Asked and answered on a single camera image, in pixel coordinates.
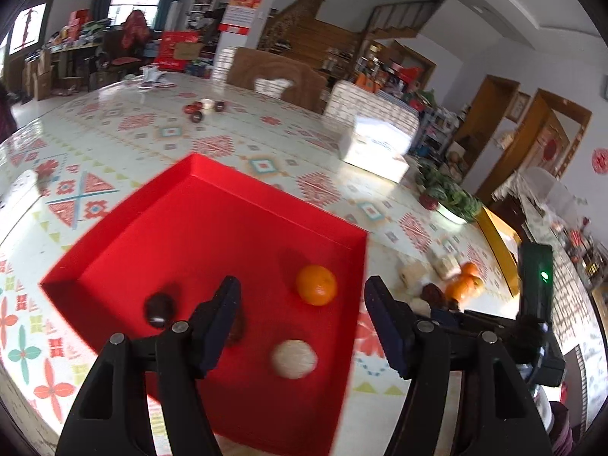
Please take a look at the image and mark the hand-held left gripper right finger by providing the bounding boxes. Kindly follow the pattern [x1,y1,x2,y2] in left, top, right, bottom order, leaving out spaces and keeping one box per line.
[365,275,554,456]

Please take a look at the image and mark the yellow box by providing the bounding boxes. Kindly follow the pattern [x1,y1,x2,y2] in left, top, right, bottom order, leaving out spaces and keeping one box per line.
[476,206,523,298]

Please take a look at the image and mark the red wall calendar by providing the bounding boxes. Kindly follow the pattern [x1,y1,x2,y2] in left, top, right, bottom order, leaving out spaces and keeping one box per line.
[218,0,269,34]

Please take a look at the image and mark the red tray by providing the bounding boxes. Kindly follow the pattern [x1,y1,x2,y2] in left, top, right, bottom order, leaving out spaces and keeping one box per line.
[40,153,370,456]

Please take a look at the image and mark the wooden door frame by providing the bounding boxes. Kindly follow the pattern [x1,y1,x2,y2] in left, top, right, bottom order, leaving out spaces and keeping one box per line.
[475,89,592,205]
[458,75,521,186]

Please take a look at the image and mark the white lace cloth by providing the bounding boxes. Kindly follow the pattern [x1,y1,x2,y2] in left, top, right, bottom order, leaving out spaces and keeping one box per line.
[494,166,580,219]

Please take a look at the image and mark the spinach leaves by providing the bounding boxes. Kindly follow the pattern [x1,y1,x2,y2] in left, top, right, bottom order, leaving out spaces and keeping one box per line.
[418,164,481,222]

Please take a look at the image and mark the patterned tablecloth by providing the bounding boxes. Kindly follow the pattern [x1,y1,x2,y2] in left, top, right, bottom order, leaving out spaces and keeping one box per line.
[0,73,566,456]

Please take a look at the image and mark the white oval plate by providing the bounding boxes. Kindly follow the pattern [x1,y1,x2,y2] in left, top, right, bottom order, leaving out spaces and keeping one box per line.
[434,202,469,225]

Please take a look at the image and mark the metal storage rack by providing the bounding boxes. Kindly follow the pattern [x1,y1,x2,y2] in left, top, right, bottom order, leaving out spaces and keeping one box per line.
[418,104,457,155]

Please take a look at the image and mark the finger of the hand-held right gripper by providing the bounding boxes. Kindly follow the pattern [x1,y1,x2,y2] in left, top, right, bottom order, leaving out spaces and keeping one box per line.
[430,308,523,343]

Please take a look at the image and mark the person's right forearm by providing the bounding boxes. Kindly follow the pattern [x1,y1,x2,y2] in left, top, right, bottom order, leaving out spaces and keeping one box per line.
[548,401,578,445]

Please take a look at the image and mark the white tissue box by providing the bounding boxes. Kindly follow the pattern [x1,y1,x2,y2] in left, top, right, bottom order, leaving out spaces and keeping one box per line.
[337,114,421,184]

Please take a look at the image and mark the white patterned chair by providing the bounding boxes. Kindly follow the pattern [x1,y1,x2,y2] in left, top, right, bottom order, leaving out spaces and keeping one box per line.
[324,81,421,138]

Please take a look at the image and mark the wooden staircase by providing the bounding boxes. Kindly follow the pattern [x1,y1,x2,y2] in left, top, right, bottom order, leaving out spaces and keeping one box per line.
[259,0,450,58]

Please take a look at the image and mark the brown wooden chair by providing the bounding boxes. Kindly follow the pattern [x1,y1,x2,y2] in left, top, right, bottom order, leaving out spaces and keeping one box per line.
[227,47,328,112]

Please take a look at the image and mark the small white object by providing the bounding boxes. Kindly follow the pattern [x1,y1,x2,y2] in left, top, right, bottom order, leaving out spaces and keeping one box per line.
[140,65,172,89]

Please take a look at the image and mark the white device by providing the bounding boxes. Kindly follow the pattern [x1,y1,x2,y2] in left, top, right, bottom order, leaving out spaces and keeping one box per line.
[0,169,39,210]

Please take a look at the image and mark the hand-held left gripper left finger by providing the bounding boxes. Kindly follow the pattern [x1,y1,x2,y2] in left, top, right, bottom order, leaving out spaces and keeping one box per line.
[54,275,243,456]

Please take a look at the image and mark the red gift box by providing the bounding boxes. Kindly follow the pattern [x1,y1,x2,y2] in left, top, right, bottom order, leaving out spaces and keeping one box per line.
[157,31,200,72]

